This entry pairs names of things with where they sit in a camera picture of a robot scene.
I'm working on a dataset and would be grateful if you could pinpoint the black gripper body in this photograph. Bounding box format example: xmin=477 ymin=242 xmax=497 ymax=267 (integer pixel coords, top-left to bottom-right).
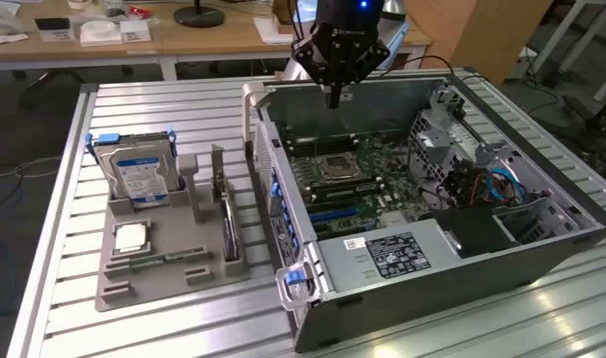
xmin=312 ymin=0 xmax=385 ymax=86

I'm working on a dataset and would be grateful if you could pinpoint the graphics card with black shroud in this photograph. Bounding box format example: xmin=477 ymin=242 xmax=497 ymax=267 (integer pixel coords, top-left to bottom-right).
xmin=210 ymin=143 xmax=245 ymax=263

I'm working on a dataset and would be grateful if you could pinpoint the white paper stack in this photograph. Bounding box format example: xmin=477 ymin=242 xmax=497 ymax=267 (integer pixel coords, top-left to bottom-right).
xmin=254 ymin=16 xmax=297 ymax=45

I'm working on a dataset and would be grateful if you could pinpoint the wooden desk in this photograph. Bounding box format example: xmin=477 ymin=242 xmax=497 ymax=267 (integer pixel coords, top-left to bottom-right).
xmin=0 ymin=0 xmax=433 ymax=72

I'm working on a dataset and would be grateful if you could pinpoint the wooden cabinet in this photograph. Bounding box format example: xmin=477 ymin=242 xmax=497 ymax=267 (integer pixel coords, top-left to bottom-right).
xmin=406 ymin=0 xmax=556 ymax=85

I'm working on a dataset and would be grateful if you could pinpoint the black round lamp base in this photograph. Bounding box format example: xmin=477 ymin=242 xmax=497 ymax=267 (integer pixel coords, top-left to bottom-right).
xmin=173 ymin=0 xmax=227 ymax=29

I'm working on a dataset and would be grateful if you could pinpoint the perforated metal drive cage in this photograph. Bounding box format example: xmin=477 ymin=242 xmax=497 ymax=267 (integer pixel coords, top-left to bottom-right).
xmin=409 ymin=87 xmax=484 ymax=180

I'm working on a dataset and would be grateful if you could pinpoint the CPU socket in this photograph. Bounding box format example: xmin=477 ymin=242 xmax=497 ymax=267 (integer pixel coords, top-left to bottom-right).
xmin=320 ymin=153 xmax=358 ymax=184

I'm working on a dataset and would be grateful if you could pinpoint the blue slot retention latch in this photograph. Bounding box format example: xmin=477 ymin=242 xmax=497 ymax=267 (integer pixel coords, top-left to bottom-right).
xmin=270 ymin=166 xmax=284 ymax=216
xmin=282 ymin=214 xmax=300 ymax=262

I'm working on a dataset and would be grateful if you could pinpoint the plain white box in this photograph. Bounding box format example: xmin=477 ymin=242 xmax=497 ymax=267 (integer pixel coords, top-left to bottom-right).
xmin=119 ymin=19 xmax=153 ymax=43

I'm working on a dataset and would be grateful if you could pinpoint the black RAM stick white label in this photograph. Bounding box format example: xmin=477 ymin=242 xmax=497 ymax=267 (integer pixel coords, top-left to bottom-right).
xmin=310 ymin=181 xmax=385 ymax=202

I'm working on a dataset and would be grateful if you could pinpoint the white box with round insert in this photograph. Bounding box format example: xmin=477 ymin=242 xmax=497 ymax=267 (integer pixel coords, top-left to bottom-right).
xmin=79 ymin=20 xmax=123 ymax=48

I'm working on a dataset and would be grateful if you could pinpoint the blue expansion slot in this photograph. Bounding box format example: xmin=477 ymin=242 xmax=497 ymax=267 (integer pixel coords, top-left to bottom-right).
xmin=308 ymin=208 xmax=358 ymax=224

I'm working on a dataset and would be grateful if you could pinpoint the hard disk in blue caddy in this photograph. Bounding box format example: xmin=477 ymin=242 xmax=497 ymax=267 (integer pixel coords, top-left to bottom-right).
xmin=85 ymin=126 xmax=181 ymax=210

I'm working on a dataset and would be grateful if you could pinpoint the black floor stand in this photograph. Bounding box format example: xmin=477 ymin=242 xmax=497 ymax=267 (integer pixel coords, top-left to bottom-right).
xmin=561 ymin=95 xmax=606 ymax=169

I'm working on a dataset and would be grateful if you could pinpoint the white box with black lid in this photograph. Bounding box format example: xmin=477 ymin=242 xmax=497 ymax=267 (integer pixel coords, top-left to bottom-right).
xmin=34 ymin=17 xmax=78 ymax=43

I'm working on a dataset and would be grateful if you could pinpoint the black office chair base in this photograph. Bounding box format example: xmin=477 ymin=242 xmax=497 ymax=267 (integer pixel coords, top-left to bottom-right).
xmin=14 ymin=66 xmax=135 ymax=111

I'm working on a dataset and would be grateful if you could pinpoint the grey disk bay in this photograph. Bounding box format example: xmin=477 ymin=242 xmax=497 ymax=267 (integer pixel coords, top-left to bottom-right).
xmin=492 ymin=195 xmax=585 ymax=247

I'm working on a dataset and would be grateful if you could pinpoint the grey power supply unit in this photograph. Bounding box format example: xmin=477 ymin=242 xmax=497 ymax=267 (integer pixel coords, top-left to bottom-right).
xmin=316 ymin=218 xmax=464 ymax=295

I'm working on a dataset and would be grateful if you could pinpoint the grey parts rack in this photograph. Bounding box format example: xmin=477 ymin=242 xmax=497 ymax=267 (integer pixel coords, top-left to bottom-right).
xmin=94 ymin=153 xmax=257 ymax=313

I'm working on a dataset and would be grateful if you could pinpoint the silver CPU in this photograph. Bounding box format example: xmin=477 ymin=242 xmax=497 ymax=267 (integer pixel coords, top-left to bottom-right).
xmin=114 ymin=224 xmax=151 ymax=251

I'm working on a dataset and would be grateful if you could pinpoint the clear plastic bag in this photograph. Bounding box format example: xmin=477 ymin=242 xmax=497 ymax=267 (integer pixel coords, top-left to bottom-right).
xmin=0 ymin=3 xmax=30 ymax=33

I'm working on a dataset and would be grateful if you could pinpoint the green RAM stick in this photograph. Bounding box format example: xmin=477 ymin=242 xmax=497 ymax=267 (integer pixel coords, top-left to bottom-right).
xmin=127 ymin=250 xmax=198 ymax=266

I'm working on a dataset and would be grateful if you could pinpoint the open black PC case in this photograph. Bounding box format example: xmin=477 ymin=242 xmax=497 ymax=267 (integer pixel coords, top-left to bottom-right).
xmin=241 ymin=72 xmax=606 ymax=354

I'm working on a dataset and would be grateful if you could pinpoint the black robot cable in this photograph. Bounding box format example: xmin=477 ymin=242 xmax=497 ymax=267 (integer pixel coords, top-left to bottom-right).
xmin=288 ymin=0 xmax=308 ymax=40

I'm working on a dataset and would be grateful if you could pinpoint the black cable behind case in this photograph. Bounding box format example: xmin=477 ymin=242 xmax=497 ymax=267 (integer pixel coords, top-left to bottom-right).
xmin=397 ymin=54 xmax=484 ymax=81

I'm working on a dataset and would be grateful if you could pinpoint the light grey case handle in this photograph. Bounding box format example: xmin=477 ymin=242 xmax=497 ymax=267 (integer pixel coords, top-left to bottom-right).
xmin=241 ymin=82 xmax=276 ymax=145
xmin=276 ymin=260 xmax=318 ymax=311

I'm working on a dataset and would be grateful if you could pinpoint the black wire bundle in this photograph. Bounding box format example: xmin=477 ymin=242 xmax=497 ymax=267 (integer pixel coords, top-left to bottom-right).
xmin=441 ymin=169 xmax=478 ymax=208

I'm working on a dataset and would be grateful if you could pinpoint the red wire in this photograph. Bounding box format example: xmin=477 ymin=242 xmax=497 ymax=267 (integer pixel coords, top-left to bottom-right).
xmin=469 ymin=174 xmax=489 ymax=204

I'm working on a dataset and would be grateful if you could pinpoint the blue wire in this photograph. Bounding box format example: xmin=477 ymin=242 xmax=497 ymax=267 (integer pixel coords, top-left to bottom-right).
xmin=484 ymin=166 xmax=526 ymax=207

